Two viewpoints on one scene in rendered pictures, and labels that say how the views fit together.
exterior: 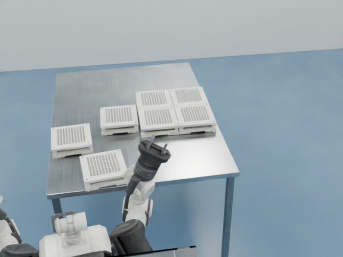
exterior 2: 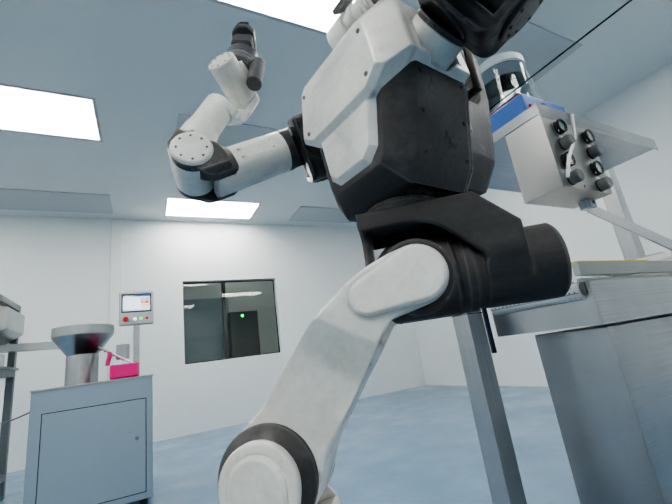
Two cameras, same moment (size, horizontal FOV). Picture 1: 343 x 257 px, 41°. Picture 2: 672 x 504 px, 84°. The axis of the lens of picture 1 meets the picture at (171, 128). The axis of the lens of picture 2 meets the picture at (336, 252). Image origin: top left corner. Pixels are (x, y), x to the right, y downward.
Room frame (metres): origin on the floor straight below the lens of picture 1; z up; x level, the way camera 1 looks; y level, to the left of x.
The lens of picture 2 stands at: (1.52, 0.87, 0.72)
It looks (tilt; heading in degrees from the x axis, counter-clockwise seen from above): 15 degrees up; 249
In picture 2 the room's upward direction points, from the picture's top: 8 degrees counter-clockwise
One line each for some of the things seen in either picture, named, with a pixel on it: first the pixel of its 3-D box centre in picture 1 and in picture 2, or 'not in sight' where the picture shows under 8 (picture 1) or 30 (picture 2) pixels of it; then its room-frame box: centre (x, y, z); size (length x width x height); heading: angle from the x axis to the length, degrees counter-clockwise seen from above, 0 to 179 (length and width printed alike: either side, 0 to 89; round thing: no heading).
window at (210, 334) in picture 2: not in sight; (232, 318); (1.08, -4.84, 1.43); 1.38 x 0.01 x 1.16; 7
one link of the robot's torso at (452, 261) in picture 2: not in sight; (419, 282); (1.19, 0.37, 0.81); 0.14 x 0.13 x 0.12; 60
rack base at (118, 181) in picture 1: (104, 172); not in sight; (2.08, 0.39, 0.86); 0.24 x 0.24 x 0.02; 15
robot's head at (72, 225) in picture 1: (72, 225); (356, 29); (1.22, 0.37, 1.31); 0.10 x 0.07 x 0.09; 105
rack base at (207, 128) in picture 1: (194, 121); not in sight; (2.62, -0.16, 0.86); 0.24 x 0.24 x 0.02; 8
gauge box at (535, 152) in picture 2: not in sight; (558, 164); (0.61, 0.24, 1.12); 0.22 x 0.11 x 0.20; 8
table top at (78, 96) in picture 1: (132, 116); not in sight; (2.74, 0.27, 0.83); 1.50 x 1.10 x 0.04; 9
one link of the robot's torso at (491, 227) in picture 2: not in sight; (455, 256); (1.14, 0.40, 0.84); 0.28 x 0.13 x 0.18; 150
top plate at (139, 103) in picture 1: (153, 99); not in sight; (2.83, 0.12, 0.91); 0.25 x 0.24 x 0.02; 98
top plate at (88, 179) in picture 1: (103, 165); not in sight; (2.08, 0.39, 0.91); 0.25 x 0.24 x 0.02; 105
